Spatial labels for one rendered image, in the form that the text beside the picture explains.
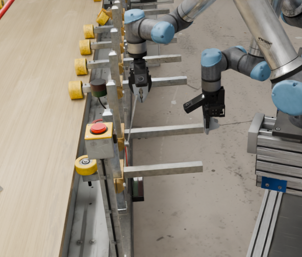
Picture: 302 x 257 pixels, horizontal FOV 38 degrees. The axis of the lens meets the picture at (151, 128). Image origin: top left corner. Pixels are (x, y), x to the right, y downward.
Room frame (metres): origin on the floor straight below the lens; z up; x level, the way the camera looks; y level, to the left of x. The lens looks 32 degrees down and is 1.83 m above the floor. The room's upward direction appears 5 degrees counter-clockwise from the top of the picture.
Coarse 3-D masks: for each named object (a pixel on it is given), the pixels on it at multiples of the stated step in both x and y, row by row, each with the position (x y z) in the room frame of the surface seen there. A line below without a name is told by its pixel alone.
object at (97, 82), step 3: (93, 81) 1.50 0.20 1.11; (96, 81) 1.50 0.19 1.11; (99, 81) 1.49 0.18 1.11; (102, 81) 1.49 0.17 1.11; (93, 84) 1.47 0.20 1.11; (96, 84) 1.47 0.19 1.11; (99, 84) 1.47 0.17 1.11; (102, 84) 1.47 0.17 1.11; (102, 90) 1.47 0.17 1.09; (99, 99) 1.49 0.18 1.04; (102, 105) 1.49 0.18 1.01; (105, 108) 1.49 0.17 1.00
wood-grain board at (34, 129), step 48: (48, 0) 3.41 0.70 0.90; (0, 48) 2.47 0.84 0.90; (48, 48) 2.41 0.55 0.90; (0, 96) 1.85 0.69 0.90; (48, 96) 1.81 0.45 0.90; (0, 144) 1.44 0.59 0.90; (48, 144) 1.42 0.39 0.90; (0, 192) 1.15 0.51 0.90; (48, 192) 1.13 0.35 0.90; (0, 240) 0.93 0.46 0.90; (48, 240) 0.92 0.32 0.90
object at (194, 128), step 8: (136, 128) 1.54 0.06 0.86; (144, 128) 1.54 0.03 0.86; (152, 128) 1.53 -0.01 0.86; (160, 128) 1.53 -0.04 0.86; (168, 128) 1.52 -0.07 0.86; (176, 128) 1.52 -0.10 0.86; (184, 128) 1.52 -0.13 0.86; (192, 128) 1.51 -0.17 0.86; (200, 128) 1.51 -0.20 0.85; (136, 136) 1.52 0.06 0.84; (144, 136) 1.52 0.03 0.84; (152, 136) 1.52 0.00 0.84; (160, 136) 1.52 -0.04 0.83
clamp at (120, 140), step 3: (123, 123) 1.57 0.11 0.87; (123, 126) 1.55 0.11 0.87; (123, 129) 1.53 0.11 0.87; (123, 132) 1.51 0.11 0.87; (123, 135) 1.49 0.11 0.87; (117, 138) 1.47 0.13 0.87; (120, 138) 1.47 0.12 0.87; (123, 138) 1.47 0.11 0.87; (117, 141) 1.46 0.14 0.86; (120, 141) 1.45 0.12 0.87; (123, 141) 1.46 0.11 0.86; (120, 144) 1.45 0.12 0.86; (123, 144) 1.45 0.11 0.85; (120, 147) 1.45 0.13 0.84; (123, 147) 1.45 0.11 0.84; (120, 150) 1.45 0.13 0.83
